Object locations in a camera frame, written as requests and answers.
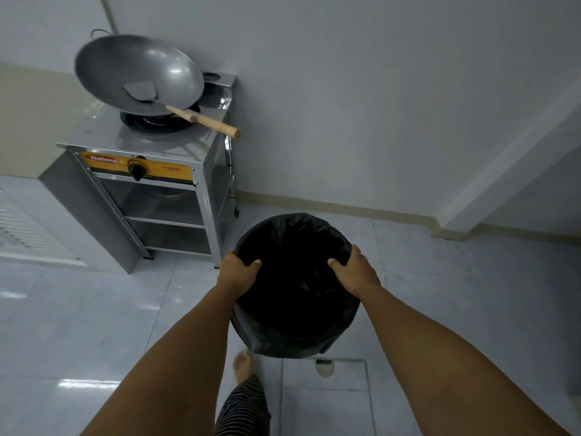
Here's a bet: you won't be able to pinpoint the person's left hand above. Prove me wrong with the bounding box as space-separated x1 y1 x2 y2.
218 252 262 301

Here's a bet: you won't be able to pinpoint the person's right hand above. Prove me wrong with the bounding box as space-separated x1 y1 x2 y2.
328 244 382 301

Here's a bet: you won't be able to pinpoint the black trash bin with bag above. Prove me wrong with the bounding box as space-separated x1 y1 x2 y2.
229 213 362 359

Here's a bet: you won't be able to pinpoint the person's right forearm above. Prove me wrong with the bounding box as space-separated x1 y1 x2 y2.
356 283 573 436

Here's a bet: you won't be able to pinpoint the person's left forearm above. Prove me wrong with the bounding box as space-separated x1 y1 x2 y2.
79 286 248 436

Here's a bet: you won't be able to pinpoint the person's left foot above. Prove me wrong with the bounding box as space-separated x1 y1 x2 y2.
233 350 255 386

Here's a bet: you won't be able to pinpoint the stainless steel gas stove stand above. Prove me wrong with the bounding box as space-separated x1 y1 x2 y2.
38 71 240 274

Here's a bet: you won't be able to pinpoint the person's left leg striped trousers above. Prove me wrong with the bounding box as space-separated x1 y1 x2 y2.
213 375 271 436

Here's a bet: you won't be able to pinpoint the large grey metal wok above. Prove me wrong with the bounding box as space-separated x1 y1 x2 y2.
74 30 205 117

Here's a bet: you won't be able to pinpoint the white louvered cabinet door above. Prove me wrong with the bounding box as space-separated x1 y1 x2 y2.
0 176 87 267

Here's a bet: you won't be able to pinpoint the square floor hatch with frame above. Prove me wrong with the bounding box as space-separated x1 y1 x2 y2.
279 357 377 436

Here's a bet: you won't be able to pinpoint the metal spatula with wooden handle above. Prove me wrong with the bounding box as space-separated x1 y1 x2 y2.
123 81 241 139

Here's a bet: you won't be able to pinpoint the black cast iron burner ring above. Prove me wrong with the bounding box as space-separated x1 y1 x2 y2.
119 103 201 134

